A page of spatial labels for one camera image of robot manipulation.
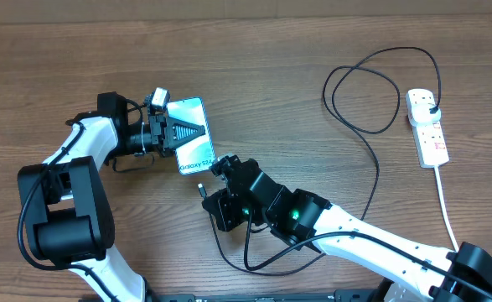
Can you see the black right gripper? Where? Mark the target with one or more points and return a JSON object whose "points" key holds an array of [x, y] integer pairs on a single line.
{"points": [[218, 204]]}

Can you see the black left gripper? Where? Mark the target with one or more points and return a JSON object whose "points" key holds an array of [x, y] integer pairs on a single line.
{"points": [[159, 124]]}

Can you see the blue Galaxy smartphone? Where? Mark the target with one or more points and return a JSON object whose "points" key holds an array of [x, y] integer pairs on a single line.
{"points": [[199, 154]]}

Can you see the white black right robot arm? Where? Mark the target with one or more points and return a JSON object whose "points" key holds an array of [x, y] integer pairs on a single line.
{"points": [[413, 271]]}

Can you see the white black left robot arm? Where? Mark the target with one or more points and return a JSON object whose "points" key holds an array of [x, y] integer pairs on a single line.
{"points": [[66, 222]]}

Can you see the white charger plug adapter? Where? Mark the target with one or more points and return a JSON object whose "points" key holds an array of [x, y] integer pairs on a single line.
{"points": [[421, 114]]}

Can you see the white power strip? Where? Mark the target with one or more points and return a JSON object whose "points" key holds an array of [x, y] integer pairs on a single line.
{"points": [[429, 139]]}

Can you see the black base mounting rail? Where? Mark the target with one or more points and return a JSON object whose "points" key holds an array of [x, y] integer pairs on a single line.
{"points": [[339, 295]]}

